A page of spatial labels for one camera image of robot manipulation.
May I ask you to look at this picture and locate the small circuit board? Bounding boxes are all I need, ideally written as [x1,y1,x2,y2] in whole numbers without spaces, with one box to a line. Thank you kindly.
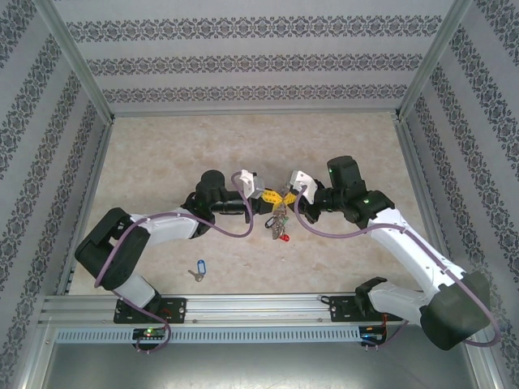
[133,327,168,341]
[360,325,388,344]

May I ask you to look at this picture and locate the grey metal shelf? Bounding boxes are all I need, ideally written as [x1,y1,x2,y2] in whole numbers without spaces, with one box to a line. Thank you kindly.
[40,342,476,389]

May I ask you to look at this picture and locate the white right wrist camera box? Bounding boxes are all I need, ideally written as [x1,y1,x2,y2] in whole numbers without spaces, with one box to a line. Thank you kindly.
[287,169,320,204]

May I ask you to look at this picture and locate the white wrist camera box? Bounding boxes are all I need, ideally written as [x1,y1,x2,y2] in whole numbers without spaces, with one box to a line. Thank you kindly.
[238,169,265,201]
[287,169,320,204]

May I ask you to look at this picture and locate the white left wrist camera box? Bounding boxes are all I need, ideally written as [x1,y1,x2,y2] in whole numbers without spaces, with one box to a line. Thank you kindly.
[238,169,265,201]

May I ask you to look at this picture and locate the aluminium side rail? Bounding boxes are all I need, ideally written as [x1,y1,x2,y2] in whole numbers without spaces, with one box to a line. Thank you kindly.
[394,117,460,293]
[56,117,116,297]

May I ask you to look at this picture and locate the aluminium back rail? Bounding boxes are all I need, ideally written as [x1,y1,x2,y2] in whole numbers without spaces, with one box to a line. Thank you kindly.
[109,107,402,120]

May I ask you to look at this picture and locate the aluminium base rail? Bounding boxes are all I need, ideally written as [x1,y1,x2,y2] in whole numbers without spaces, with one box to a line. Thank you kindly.
[40,293,475,325]

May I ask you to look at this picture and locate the slotted grey cable duct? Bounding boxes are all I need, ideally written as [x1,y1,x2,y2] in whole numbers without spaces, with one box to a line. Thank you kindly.
[54,325,362,344]

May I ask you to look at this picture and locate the aluminium frame post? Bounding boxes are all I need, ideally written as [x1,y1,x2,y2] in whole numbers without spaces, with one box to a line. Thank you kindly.
[468,348,504,389]
[396,0,475,122]
[33,0,115,123]
[15,323,58,389]

